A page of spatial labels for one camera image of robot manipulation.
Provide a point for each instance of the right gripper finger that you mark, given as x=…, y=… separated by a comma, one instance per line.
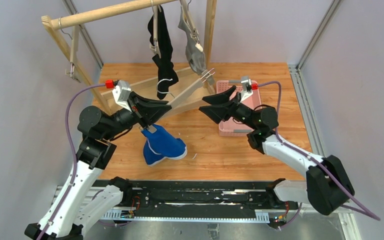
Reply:
x=218, y=112
x=222, y=98

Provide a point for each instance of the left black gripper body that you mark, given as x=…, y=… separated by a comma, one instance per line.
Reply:
x=137, y=109

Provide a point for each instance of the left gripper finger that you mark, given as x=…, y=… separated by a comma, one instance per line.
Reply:
x=148, y=115
x=137, y=100

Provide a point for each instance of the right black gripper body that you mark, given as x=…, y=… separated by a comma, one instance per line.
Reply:
x=232, y=106

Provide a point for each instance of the blue white underwear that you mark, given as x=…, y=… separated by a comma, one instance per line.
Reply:
x=161, y=145

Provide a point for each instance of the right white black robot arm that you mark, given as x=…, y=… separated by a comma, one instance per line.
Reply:
x=327, y=185

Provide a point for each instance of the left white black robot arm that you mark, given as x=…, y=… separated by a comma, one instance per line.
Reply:
x=68, y=218

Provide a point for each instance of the black underwear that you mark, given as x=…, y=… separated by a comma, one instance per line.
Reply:
x=167, y=76

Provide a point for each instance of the grey underwear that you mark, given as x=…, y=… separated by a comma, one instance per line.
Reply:
x=195, y=58

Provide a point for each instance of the wooden hanger with black underwear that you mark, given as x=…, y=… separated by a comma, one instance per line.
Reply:
x=154, y=46

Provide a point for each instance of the empty wooden hanger left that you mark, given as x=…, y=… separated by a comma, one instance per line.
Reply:
x=73, y=49

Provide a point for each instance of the wooden hanger with grey underwear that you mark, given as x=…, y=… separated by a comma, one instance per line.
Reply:
x=189, y=21

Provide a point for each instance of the pink plastic basket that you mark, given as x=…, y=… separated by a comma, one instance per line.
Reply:
x=230, y=128

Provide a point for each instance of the wooden clothes rack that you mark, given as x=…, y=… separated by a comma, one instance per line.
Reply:
x=133, y=72

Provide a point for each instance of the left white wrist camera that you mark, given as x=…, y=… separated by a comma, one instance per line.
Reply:
x=121, y=93

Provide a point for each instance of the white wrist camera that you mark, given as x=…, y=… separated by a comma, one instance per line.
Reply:
x=121, y=93
x=247, y=90

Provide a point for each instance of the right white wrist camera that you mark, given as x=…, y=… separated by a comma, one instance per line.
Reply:
x=247, y=90

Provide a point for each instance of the aluminium frame post left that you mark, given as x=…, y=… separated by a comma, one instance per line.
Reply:
x=72, y=10

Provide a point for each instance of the aluminium frame post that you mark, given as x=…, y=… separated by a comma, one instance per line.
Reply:
x=298, y=80
x=72, y=10

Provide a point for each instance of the aluminium frame post right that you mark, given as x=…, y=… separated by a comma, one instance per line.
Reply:
x=298, y=80

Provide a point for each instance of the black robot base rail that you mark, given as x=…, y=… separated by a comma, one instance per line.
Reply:
x=200, y=201

